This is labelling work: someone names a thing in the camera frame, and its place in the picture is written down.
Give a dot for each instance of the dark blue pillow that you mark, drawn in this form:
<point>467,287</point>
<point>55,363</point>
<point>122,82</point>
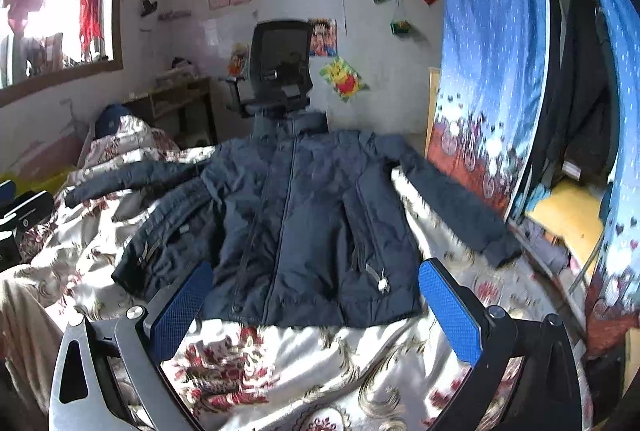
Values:
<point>108,121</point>

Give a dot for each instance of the anime character poster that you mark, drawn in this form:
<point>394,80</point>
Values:
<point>323,38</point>

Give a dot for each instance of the blue cartoon wardrobe curtain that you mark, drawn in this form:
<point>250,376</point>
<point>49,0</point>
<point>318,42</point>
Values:
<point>491,87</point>

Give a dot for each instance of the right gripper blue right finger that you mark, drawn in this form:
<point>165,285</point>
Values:
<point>546,392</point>

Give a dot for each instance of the floral white red bedspread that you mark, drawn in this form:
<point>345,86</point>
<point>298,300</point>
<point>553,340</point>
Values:
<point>241,376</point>

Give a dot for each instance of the colourful cartoon poster left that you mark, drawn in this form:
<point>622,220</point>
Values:
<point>238,62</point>

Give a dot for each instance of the light wooden cabinet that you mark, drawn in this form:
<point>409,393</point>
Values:
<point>433,88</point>

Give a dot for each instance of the yellow folded fabric in wardrobe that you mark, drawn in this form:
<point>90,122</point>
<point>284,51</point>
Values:
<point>570,213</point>

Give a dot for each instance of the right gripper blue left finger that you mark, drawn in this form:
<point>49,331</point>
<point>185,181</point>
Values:
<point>85,394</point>

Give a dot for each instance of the dark navy padded jacket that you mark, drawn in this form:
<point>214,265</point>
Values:
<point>299,225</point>

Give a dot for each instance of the yellow green bag by bed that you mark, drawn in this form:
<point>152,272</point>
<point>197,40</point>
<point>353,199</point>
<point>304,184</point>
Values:
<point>52,183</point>

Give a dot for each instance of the black mesh office chair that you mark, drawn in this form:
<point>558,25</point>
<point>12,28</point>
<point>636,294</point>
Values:
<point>278,79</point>

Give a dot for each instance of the wooden desk with shelf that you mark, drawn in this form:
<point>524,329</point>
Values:
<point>176,99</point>

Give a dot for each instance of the Winnie the Pooh poster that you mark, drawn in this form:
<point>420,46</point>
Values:
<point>345,80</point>

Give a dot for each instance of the green hanging wall basket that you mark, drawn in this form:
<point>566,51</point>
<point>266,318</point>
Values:
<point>400,24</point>

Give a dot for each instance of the window with brown frame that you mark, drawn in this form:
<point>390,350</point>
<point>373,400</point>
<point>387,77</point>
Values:
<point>45,43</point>

